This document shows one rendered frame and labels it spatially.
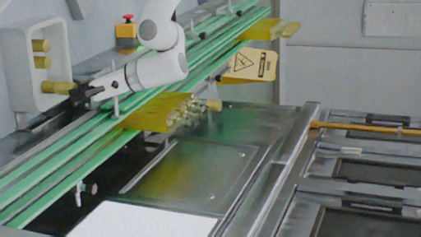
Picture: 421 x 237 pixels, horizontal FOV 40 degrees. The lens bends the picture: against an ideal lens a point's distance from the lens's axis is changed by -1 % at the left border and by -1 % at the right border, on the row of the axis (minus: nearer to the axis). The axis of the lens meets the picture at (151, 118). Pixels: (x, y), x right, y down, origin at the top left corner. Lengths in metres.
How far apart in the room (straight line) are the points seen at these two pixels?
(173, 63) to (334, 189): 0.60
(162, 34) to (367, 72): 6.42
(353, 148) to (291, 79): 5.88
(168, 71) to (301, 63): 6.42
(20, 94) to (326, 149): 0.98
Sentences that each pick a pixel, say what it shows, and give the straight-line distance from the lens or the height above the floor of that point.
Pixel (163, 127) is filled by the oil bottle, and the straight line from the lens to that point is 1.66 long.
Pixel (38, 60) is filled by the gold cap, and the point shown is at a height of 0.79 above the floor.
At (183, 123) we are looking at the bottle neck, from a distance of 1.65.
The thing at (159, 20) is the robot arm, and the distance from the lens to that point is 1.27.
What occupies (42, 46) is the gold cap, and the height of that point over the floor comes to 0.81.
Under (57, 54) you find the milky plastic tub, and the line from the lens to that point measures 1.60.
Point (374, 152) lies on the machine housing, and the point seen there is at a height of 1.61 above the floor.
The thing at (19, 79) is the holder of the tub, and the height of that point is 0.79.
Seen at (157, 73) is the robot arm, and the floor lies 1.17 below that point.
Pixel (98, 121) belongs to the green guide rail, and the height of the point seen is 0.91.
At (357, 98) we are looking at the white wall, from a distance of 7.70.
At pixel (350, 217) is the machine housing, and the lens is 1.54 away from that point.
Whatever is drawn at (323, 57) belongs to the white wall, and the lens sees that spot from 7.61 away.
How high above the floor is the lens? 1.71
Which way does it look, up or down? 24 degrees down
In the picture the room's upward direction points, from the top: 95 degrees clockwise
